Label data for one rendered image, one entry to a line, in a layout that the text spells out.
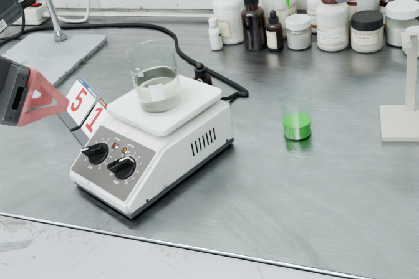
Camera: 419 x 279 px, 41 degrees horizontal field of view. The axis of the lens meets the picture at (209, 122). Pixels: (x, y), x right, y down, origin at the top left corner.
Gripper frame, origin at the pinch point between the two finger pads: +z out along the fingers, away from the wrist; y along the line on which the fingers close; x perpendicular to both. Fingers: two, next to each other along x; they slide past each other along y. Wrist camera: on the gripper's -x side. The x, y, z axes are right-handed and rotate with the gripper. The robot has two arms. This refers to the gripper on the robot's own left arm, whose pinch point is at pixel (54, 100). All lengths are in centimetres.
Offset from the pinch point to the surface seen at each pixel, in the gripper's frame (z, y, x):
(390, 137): 30.9, -29.9, -9.3
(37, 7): 30, 59, -13
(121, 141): 8.2, -5.2, 2.5
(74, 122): 14.9, 13.9, 4.5
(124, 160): 5.7, -9.3, 4.0
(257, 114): 28.5, -10.0, -6.3
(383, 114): 34.2, -26.5, -12.1
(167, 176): 11.0, -12.1, 4.6
